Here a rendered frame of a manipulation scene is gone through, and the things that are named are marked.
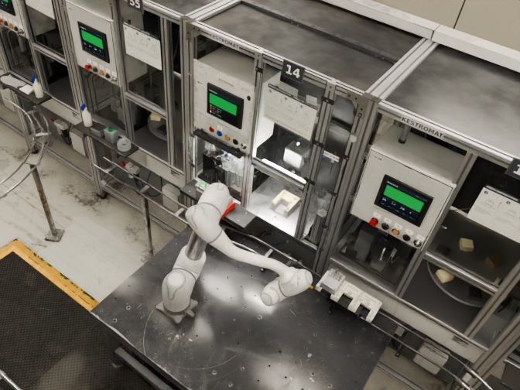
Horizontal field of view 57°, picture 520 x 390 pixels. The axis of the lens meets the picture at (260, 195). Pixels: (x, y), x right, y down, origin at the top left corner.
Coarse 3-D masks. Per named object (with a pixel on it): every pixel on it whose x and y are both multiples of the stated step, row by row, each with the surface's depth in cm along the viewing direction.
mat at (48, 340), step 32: (0, 256) 377; (32, 256) 381; (0, 288) 357; (32, 288) 360; (64, 288) 362; (0, 320) 339; (32, 320) 341; (64, 320) 344; (0, 352) 323; (32, 352) 325; (64, 352) 327; (96, 352) 329; (128, 352) 331; (0, 384) 308; (32, 384) 310; (64, 384) 312; (96, 384) 314; (128, 384) 316
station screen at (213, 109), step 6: (210, 90) 267; (222, 96) 264; (234, 102) 261; (210, 108) 276; (216, 108) 273; (216, 114) 275; (222, 114) 272; (228, 114) 269; (228, 120) 272; (234, 120) 269
